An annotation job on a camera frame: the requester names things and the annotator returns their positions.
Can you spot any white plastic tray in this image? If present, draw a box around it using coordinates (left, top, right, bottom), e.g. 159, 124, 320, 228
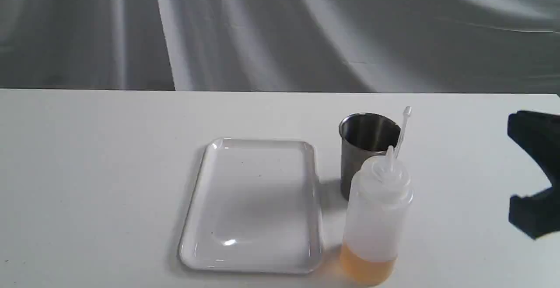
178, 138, 324, 275

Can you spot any stainless steel cup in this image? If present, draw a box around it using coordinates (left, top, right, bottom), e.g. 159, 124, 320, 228
338, 112, 401, 201

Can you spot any translucent squeeze bottle amber liquid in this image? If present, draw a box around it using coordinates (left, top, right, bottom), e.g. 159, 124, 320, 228
339, 106, 413, 287

